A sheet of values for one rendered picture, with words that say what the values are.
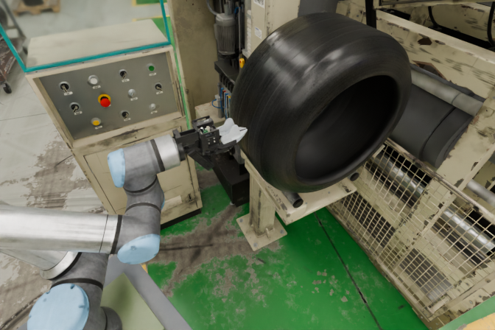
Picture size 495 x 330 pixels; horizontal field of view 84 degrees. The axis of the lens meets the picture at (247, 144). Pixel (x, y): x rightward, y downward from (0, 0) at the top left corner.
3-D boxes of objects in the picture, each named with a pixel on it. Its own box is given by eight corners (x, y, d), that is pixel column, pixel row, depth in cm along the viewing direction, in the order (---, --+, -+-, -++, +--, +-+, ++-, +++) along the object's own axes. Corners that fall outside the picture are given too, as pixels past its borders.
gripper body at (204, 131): (222, 129, 73) (177, 144, 68) (224, 152, 78) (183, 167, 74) (211, 113, 78) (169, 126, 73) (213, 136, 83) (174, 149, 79)
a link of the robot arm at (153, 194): (131, 228, 77) (116, 200, 68) (135, 196, 85) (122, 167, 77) (166, 222, 78) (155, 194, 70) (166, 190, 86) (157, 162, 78)
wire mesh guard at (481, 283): (309, 185, 185) (331, 97, 138) (311, 185, 186) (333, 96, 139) (429, 323, 127) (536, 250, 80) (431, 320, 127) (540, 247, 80)
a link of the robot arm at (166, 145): (167, 177, 73) (158, 155, 79) (185, 171, 75) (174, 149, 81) (160, 153, 67) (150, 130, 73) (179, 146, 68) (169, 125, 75)
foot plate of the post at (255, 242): (236, 219, 201) (236, 216, 198) (267, 205, 210) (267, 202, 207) (253, 251, 183) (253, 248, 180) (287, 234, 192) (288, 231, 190)
